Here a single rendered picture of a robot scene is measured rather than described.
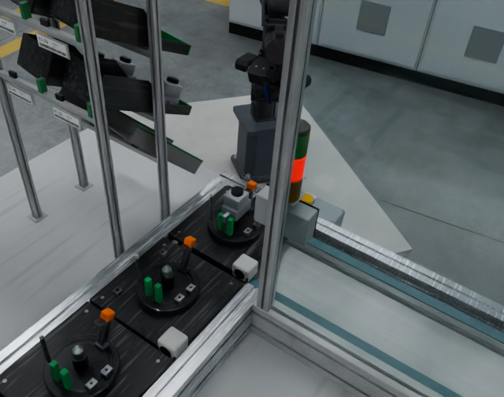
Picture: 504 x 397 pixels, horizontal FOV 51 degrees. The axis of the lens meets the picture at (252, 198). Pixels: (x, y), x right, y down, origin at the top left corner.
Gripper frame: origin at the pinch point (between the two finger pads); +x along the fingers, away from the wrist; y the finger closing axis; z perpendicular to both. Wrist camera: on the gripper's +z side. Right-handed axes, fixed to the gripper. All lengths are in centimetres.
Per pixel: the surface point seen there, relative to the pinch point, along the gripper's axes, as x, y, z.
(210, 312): 28, 16, 44
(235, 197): 17.0, 5.5, 21.6
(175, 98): 1.9, -17.5, 15.5
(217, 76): 125, -155, -186
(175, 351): 27, 17, 57
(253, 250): 28.5, 13.0, 23.6
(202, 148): 40, -32, -14
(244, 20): 109, -179, -254
